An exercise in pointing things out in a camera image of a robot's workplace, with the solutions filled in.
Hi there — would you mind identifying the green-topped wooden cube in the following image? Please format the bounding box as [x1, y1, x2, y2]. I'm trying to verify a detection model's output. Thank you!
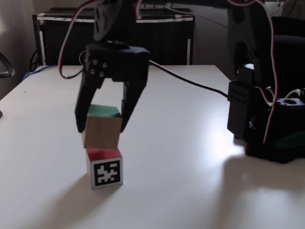
[81, 104, 123, 150]

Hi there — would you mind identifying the red-topped wooden cube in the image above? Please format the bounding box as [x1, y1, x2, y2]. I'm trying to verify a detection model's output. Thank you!
[85, 147, 124, 190]

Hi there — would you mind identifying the black cabinet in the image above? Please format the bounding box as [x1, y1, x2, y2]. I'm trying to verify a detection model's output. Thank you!
[32, 8, 196, 66]

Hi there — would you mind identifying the grey chair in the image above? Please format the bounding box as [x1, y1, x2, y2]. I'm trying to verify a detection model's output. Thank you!
[0, 51, 15, 78]

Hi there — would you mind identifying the green table clamp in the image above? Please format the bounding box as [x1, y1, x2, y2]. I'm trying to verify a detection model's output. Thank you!
[274, 133, 305, 150]

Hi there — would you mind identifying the blue cable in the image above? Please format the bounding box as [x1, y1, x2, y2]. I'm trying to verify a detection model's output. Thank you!
[23, 64, 57, 79]

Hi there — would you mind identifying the black power cable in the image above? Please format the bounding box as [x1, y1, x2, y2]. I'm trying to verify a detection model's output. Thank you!
[149, 60, 229, 97]

